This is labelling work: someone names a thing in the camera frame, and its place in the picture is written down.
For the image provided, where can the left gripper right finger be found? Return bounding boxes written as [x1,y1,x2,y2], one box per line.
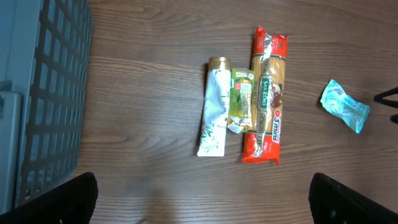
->
[308,172,397,224]

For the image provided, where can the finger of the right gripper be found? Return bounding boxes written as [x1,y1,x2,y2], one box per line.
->
[373,86,398,109]

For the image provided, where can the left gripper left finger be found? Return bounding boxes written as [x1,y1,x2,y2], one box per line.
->
[1,172,98,224]

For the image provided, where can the teal packet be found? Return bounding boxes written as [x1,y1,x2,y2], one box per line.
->
[320,80,371,134]

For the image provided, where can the orange spaghetti packet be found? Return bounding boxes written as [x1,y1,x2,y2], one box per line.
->
[242,26,288,164]

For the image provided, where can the green snack packet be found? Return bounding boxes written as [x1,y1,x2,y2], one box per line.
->
[227,68,255,134]

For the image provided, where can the white tube with gold cap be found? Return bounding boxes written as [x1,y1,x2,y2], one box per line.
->
[197,57,231,157]

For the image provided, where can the grey plastic shopping basket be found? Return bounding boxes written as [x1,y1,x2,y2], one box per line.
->
[1,0,93,213]

